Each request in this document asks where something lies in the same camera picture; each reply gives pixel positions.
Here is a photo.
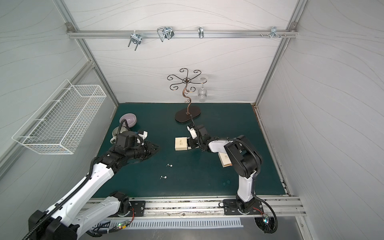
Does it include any dark oval stand base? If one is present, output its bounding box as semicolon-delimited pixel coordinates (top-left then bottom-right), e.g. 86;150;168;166
175;106;201;123

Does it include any metal rail bracket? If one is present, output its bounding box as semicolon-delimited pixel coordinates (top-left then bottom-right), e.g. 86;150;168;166
260;27;287;39

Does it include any cream drawer jewelry box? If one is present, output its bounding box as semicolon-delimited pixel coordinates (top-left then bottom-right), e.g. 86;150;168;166
175;137;192;151

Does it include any metal rail clamp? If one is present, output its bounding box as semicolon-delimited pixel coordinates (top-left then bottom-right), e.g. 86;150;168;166
157;26;175;42
128;32;142;51

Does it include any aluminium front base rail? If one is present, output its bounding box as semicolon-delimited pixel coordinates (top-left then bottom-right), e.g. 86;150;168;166
59;195;307;222

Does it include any bronze scroll stand rod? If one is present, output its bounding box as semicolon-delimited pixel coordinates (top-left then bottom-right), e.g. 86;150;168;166
167;68;202;108

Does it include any white slotted cable duct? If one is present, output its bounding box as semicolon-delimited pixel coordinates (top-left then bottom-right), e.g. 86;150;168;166
89;217;244;231

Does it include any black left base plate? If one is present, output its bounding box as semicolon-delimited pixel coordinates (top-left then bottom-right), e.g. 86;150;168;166
117;201;146;217

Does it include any white wire basket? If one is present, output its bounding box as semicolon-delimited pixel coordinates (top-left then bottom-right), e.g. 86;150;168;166
12;80;107;155

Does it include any aluminium cross rail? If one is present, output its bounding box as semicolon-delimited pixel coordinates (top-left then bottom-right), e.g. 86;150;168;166
67;29;299;40

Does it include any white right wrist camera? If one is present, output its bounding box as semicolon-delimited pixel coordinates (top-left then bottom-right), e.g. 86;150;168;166
187;124;208;139

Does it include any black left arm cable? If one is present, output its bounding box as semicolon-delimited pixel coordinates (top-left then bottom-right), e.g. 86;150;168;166
22;118;145;240

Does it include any lilac ceramic bowl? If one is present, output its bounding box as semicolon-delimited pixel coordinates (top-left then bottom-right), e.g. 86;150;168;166
119;113;137;128

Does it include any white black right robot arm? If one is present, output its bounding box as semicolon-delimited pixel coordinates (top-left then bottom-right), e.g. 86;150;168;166
187;135;262;212

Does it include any green ribbed ceramic mug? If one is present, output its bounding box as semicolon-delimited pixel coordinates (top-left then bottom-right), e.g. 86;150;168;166
110;127;119;144

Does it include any clear wine glass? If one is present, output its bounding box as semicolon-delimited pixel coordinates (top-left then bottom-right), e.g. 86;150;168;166
198;77;208;102

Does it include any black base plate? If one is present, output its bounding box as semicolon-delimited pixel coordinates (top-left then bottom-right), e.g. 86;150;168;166
219;198;264;216
117;201;146;217

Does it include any metal rail hook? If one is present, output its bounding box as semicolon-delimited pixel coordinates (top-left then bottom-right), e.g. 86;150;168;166
198;27;204;39

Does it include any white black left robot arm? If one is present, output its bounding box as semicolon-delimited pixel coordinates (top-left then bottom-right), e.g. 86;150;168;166
24;131;160;240

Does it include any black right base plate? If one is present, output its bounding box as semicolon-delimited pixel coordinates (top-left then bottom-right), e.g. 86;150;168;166
219;198;264;216

